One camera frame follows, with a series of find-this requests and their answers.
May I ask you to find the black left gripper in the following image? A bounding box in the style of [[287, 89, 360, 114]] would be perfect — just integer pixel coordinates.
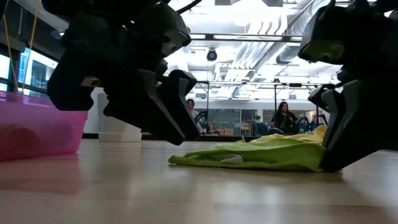
[[42, 0, 186, 146]]

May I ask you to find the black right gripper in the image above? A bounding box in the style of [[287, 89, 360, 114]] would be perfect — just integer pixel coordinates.
[[307, 0, 398, 174]]

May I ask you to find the yellow microfiber towel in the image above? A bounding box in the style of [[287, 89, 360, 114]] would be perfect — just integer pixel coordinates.
[[248, 124, 328, 146]]

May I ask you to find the green microfiber towel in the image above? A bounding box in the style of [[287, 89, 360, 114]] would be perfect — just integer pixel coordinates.
[[168, 136, 327, 172]]

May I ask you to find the pink tray mat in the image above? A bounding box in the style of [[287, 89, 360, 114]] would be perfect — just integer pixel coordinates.
[[0, 91, 89, 162]]

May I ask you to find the person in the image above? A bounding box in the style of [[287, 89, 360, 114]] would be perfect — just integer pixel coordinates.
[[271, 101, 299, 135], [185, 98, 201, 128]]

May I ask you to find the white hexagonal plant pot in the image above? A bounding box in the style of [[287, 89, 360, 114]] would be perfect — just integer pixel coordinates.
[[97, 91, 143, 143]]

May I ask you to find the black metal rig frame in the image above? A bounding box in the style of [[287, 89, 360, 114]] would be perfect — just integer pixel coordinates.
[[272, 81, 327, 125], [195, 80, 210, 125]]

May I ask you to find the black aluminium table frame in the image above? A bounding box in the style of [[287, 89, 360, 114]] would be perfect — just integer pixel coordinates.
[[82, 133, 262, 142]]

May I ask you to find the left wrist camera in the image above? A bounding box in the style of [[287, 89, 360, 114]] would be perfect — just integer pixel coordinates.
[[136, 2, 193, 58]]

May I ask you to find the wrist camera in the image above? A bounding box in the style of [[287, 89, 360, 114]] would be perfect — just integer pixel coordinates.
[[136, 2, 193, 58], [297, 2, 346, 65]]

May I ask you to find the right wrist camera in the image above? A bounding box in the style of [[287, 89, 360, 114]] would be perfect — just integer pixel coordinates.
[[297, 2, 346, 65]]

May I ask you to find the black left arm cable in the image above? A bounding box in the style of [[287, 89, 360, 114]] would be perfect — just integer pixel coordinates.
[[177, 0, 203, 15]]

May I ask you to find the yellow extension cord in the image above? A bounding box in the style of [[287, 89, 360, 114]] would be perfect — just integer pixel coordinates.
[[1, 6, 38, 94]]

